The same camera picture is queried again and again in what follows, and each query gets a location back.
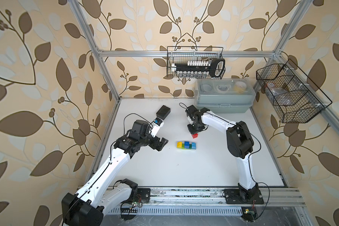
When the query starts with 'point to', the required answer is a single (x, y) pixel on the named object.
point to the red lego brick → (195, 135)
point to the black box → (163, 112)
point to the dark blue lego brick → (187, 144)
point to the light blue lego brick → (193, 145)
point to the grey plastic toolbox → (225, 95)
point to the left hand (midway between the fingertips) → (161, 135)
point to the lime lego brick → (183, 145)
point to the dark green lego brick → (190, 146)
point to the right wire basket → (297, 99)
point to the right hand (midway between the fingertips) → (194, 131)
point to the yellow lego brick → (179, 144)
